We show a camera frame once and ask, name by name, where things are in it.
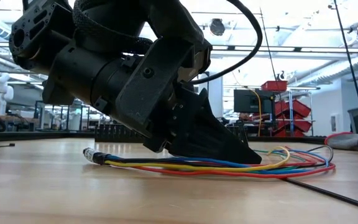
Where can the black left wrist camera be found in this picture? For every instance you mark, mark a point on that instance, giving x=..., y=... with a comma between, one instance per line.
x=202, y=65

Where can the metal shelf rack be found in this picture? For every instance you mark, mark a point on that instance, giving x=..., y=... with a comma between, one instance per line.
x=291, y=96

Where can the wooden background table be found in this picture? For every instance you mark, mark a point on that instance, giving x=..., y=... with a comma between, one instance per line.
x=17, y=119

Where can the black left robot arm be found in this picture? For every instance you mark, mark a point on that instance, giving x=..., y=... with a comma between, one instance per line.
x=70, y=81

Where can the small red storage bin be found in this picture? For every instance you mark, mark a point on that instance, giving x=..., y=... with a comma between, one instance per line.
x=273, y=85

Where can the black monitor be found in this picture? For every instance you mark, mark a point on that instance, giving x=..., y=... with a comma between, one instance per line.
x=250, y=101

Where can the white wall box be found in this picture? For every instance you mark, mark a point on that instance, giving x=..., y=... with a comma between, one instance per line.
x=336, y=123

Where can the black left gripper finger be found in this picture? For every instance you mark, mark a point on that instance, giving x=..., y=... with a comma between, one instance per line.
x=204, y=133

